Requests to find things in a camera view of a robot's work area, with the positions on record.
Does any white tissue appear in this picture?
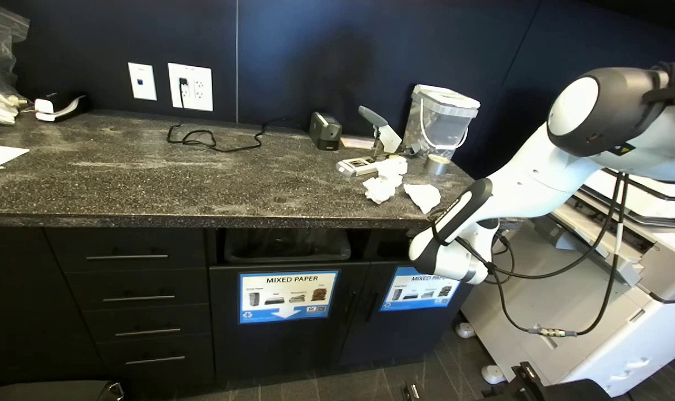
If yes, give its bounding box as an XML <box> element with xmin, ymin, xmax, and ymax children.
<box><xmin>376</xmin><ymin>155</ymin><xmax>407</xmax><ymax>179</ymax></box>
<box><xmin>362</xmin><ymin>179</ymin><xmax>396</xmax><ymax>206</ymax></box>
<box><xmin>402</xmin><ymin>183</ymin><xmax>440</xmax><ymax>213</ymax></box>

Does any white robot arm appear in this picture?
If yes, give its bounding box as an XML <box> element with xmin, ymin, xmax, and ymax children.
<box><xmin>407</xmin><ymin>62</ymin><xmax>675</xmax><ymax>286</ymax></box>

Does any right recycling bin door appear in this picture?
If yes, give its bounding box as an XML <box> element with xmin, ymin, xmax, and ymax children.
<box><xmin>338</xmin><ymin>260</ymin><xmax>469</xmax><ymax>368</ymax></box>

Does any recycling bin door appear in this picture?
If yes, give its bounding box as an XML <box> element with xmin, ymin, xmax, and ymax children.
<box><xmin>338</xmin><ymin>260</ymin><xmax>469</xmax><ymax>368</ymax></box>
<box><xmin>208</xmin><ymin>263</ymin><xmax>362</xmax><ymax>378</ymax></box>

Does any left recycling bin door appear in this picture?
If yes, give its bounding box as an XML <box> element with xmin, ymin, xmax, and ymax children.
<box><xmin>208</xmin><ymin>263</ymin><xmax>362</xmax><ymax>378</ymax></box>

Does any black tape dispenser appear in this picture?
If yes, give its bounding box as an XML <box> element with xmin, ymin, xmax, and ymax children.
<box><xmin>309</xmin><ymin>112</ymin><xmax>340</xmax><ymax>152</ymax></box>

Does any grey white stapler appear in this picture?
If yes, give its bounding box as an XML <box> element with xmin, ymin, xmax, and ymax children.
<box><xmin>358</xmin><ymin>104</ymin><xmax>400</xmax><ymax>154</ymax></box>

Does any left mixed paper sign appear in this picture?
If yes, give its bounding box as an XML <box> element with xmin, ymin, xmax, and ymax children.
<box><xmin>237</xmin><ymin>270</ymin><xmax>338</xmax><ymax>325</ymax></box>

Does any mixed paper sign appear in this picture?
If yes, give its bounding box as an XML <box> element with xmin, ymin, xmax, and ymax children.
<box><xmin>380</xmin><ymin>268</ymin><xmax>458</xmax><ymax>312</ymax></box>
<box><xmin>237</xmin><ymin>270</ymin><xmax>338</xmax><ymax>325</ymax></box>

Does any right mixed paper sign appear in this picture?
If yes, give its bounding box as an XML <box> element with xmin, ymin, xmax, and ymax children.
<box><xmin>380</xmin><ymin>268</ymin><xmax>458</xmax><ymax>312</ymax></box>

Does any dark drawer cabinet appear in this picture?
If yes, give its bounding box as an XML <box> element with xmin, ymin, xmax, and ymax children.
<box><xmin>0</xmin><ymin>228</ymin><xmax>213</xmax><ymax>395</ymax></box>

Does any white label maker device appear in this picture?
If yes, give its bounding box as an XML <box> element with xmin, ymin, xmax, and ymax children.
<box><xmin>34</xmin><ymin>91</ymin><xmax>85</xmax><ymax>123</ymax></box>

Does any clear plastic bucket with handle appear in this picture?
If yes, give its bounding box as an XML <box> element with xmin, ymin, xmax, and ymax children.
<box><xmin>402</xmin><ymin>85</ymin><xmax>481</xmax><ymax>158</ymax></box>

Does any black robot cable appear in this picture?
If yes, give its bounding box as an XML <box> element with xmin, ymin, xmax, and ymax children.
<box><xmin>455</xmin><ymin>172</ymin><xmax>629</xmax><ymax>345</ymax></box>

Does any white wall outlet plate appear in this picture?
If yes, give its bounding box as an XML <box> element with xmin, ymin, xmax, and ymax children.
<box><xmin>166</xmin><ymin>62</ymin><xmax>213</xmax><ymax>112</ymax></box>

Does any white wall switch plate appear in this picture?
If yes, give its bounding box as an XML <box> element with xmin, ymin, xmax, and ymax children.
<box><xmin>126</xmin><ymin>62</ymin><xmax>157</xmax><ymax>100</ymax></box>

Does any black chair frame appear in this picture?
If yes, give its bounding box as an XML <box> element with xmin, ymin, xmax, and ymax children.
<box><xmin>0</xmin><ymin>380</ymin><xmax>125</xmax><ymax>401</ymax></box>

